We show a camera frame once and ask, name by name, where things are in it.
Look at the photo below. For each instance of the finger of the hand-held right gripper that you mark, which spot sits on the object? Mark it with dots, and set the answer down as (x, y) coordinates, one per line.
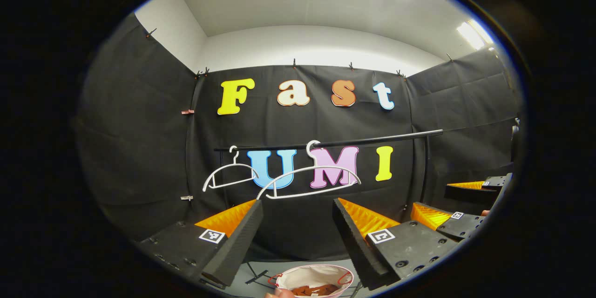
(463, 227)
(468, 193)

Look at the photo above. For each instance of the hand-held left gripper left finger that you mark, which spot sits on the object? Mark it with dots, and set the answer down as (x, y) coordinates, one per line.
(233, 251)

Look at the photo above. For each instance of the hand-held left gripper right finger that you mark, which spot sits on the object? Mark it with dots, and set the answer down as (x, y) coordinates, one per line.
(354, 247)

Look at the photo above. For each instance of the white pink-rimmed laundry hamper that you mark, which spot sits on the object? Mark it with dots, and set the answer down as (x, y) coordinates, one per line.
(307, 274)

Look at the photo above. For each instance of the white plastic hanger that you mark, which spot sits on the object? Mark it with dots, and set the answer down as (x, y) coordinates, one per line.
(307, 193)
(230, 167)

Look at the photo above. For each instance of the black clothes rack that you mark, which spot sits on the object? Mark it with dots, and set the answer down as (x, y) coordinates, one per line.
(372, 139)

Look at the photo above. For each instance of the small ceiling light panel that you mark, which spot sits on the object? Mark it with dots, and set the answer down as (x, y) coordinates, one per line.
(474, 35)

